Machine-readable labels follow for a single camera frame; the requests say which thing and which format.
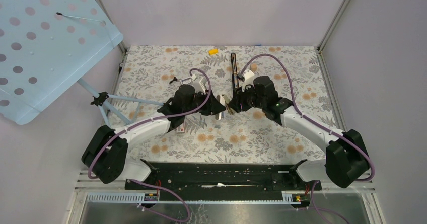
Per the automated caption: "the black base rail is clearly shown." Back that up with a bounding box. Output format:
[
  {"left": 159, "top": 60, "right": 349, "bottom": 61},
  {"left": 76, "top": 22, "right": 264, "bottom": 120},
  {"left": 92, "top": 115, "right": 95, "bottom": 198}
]
[{"left": 144, "top": 162, "right": 322, "bottom": 202}]

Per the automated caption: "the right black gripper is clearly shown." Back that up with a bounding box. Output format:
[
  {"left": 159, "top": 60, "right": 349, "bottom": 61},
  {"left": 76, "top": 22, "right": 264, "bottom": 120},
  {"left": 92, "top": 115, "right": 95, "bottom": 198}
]
[{"left": 228, "top": 82, "right": 266, "bottom": 114}]

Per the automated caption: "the purple cable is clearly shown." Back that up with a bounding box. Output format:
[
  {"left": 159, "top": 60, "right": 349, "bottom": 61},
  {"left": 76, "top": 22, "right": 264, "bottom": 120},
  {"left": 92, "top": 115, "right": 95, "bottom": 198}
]
[
  {"left": 87, "top": 68, "right": 212, "bottom": 224},
  {"left": 239, "top": 53, "right": 376, "bottom": 224}
]

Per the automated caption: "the blue perforated stand panel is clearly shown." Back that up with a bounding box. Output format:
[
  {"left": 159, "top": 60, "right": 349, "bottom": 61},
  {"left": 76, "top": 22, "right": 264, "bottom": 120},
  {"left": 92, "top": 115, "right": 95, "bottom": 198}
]
[{"left": 1, "top": 0, "right": 123, "bottom": 125}]

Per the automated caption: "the blue playing card box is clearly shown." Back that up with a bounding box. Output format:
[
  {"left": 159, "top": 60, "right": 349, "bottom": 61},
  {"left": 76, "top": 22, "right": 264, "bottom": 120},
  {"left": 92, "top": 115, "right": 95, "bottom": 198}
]
[{"left": 180, "top": 78, "right": 192, "bottom": 85}]

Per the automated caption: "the yellow small block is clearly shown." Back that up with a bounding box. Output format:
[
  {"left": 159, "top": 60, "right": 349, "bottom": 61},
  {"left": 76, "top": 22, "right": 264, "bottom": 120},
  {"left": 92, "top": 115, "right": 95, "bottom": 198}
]
[{"left": 208, "top": 48, "right": 218, "bottom": 55}]

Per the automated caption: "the white beige stapler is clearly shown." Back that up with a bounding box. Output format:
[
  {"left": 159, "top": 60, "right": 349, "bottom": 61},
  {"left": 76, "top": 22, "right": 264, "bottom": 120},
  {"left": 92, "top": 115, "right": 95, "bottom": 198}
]
[{"left": 215, "top": 95, "right": 234, "bottom": 120}]

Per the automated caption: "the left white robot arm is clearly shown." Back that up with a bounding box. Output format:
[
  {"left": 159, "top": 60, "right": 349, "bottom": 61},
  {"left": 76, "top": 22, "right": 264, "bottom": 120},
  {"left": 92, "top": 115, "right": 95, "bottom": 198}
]
[{"left": 81, "top": 75, "right": 226, "bottom": 189}]

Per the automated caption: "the tan small cube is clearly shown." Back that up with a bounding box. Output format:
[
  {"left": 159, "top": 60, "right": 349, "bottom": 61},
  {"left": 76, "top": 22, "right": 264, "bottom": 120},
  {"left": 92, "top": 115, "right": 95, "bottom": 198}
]
[{"left": 250, "top": 63, "right": 257, "bottom": 72}]

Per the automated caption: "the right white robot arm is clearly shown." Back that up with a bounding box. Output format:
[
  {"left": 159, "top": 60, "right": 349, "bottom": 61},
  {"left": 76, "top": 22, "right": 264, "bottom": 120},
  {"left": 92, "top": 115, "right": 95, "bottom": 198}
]
[{"left": 229, "top": 69, "right": 370, "bottom": 190}]

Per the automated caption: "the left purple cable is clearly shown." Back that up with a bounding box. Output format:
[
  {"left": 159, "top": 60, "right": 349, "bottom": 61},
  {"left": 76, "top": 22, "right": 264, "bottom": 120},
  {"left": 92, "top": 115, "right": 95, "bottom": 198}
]
[{"left": 87, "top": 68, "right": 212, "bottom": 224}]

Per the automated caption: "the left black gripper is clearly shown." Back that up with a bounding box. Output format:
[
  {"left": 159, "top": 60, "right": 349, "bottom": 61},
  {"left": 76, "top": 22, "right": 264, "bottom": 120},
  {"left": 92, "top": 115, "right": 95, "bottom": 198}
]
[{"left": 183, "top": 89, "right": 226, "bottom": 116}]

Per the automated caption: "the floral table mat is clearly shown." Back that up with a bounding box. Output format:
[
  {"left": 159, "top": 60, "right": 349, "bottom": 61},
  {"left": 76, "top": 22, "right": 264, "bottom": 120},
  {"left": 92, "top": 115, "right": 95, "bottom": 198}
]
[{"left": 116, "top": 45, "right": 336, "bottom": 164}]

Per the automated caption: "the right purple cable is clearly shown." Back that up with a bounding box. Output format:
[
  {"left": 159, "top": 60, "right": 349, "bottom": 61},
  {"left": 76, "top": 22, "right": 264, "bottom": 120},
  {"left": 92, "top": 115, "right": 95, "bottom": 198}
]
[{"left": 239, "top": 53, "right": 376, "bottom": 224}]

